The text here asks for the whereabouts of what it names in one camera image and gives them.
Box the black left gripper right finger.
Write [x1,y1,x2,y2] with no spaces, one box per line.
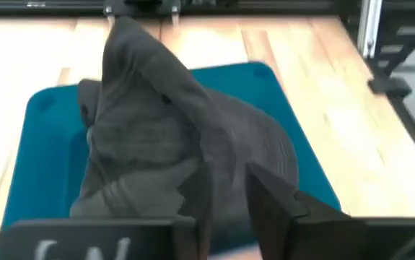
[245,162,352,260]

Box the gray knit hat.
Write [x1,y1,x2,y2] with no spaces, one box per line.
[69,16,301,254]

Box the blue plastic bin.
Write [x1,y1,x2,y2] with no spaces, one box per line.
[1,61,342,254]

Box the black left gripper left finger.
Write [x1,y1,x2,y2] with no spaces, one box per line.
[172,162,215,260]

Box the silver aluminium frame post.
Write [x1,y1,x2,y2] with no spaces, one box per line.
[357,0,385,59]

